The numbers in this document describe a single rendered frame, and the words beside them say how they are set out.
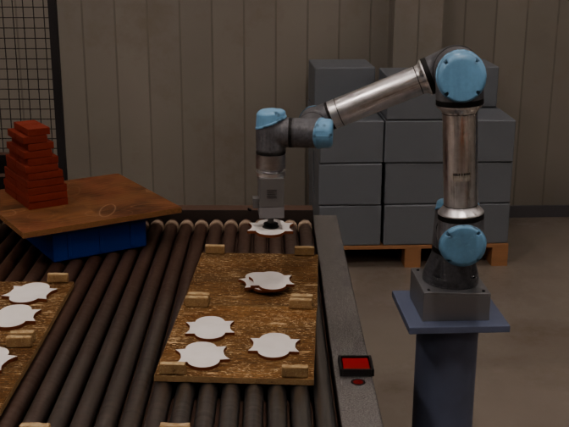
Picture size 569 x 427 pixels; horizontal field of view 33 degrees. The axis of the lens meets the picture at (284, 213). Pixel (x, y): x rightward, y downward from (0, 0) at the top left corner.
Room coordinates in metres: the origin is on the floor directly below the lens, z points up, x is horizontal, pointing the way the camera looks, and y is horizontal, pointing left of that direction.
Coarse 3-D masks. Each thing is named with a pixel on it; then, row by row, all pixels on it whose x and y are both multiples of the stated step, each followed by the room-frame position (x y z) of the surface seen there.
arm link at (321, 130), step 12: (300, 120) 2.35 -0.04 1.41; (312, 120) 2.35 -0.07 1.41; (324, 120) 2.35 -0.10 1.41; (288, 132) 2.33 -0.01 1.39; (300, 132) 2.33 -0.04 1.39; (312, 132) 2.32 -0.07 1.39; (324, 132) 2.32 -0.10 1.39; (288, 144) 2.34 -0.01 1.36; (300, 144) 2.33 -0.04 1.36; (312, 144) 2.33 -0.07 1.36; (324, 144) 2.33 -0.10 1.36
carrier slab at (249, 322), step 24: (192, 312) 2.27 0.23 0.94; (216, 312) 2.27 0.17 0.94; (240, 312) 2.27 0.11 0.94; (264, 312) 2.27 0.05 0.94; (288, 312) 2.27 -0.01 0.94; (312, 312) 2.27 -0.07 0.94; (192, 336) 2.11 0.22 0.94; (240, 336) 2.11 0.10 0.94; (312, 336) 2.12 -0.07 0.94; (168, 360) 1.98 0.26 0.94; (240, 360) 1.98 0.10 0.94; (264, 360) 1.98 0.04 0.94; (288, 360) 1.99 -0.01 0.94; (312, 360) 1.99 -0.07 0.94; (264, 384) 1.90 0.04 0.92; (288, 384) 1.89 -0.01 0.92; (312, 384) 1.89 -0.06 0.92
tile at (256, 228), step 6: (258, 222) 2.40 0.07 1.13; (282, 222) 2.41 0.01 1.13; (252, 228) 2.35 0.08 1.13; (258, 228) 2.35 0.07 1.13; (282, 228) 2.35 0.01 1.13; (288, 228) 2.35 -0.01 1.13; (258, 234) 2.31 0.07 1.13; (264, 234) 2.30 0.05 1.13; (270, 234) 2.30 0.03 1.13; (276, 234) 2.30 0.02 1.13; (282, 234) 2.32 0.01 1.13
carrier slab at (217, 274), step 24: (216, 264) 2.62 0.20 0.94; (240, 264) 2.62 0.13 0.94; (264, 264) 2.62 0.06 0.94; (288, 264) 2.62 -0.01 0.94; (312, 264) 2.63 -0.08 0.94; (192, 288) 2.43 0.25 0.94; (216, 288) 2.43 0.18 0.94; (240, 288) 2.43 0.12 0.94; (288, 288) 2.44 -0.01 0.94; (312, 288) 2.44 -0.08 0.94
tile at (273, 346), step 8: (264, 336) 2.10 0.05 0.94; (272, 336) 2.10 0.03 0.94; (280, 336) 2.10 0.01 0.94; (288, 336) 2.10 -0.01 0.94; (256, 344) 2.05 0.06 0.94; (264, 344) 2.05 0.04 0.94; (272, 344) 2.05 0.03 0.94; (280, 344) 2.05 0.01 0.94; (288, 344) 2.05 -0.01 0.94; (296, 344) 2.07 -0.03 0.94; (248, 352) 2.02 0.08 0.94; (256, 352) 2.02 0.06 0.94; (264, 352) 2.01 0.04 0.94; (272, 352) 2.01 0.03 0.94; (280, 352) 2.01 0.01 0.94; (288, 352) 2.01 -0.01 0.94; (296, 352) 2.02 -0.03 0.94; (272, 360) 1.98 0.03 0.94
